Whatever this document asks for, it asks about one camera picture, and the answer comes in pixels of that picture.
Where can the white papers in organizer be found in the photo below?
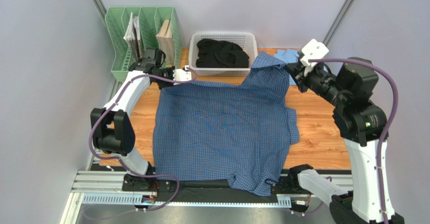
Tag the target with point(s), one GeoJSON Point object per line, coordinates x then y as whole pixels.
{"type": "Point", "coordinates": [133, 38]}

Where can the aluminium rail frame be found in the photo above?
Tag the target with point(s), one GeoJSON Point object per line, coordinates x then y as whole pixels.
{"type": "Point", "coordinates": [97, 196]}

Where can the folded light blue shirt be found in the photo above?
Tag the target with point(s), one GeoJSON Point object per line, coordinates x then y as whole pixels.
{"type": "Point", "coordinates": [288, 56]}

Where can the black garment in basket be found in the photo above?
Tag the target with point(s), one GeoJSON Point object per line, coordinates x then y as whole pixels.
{"type": "Point", "coordinates": [221, 54]}

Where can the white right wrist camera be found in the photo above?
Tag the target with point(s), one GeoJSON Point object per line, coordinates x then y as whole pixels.
{"type": "Point", "coordinates": [313, 50]}

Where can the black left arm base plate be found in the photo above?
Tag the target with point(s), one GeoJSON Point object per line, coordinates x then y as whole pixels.
{"type": "Point", "coordinates": [133, 183]}

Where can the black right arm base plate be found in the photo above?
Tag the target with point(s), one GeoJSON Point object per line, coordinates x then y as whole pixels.
{"type": "Point", "coordinates": [285, 185]}

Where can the blue checked long sleeve shirt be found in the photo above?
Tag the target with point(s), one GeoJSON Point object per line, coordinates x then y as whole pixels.
{"type": "Point", "coordinates": [207, 131]}

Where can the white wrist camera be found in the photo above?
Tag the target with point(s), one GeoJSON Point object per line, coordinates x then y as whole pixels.
{"type": "Point", "coordinates": [181, 76]}
{"type": "Point", "coordinates": [313, 50]}

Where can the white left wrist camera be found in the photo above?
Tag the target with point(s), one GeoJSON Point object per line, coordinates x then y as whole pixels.
{"type": "Point", "coordinates": [181, 76]}

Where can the white plastic basket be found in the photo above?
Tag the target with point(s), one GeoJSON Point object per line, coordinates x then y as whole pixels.
{"type": "Point", "coordinates": [245, 40]}

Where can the tan book in organizer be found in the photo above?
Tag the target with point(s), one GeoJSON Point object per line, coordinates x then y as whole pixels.
{"type": "Point", "coordinates": [165, 41]}

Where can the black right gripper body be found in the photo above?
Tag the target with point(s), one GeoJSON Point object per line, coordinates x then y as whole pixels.
{"type": "Point", "coordinates": [297, 74]}

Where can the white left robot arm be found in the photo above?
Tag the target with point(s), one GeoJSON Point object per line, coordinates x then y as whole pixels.
{"type": "Point", "coordinates": [112, 135]}

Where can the green plastic file organizer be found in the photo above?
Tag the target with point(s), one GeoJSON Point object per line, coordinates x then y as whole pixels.
{"type": "Point", "coordinates": [150, 21]}

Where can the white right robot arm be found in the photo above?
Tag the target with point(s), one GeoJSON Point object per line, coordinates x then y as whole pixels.
{"type": "Point", "coordinates": [364, 127]}

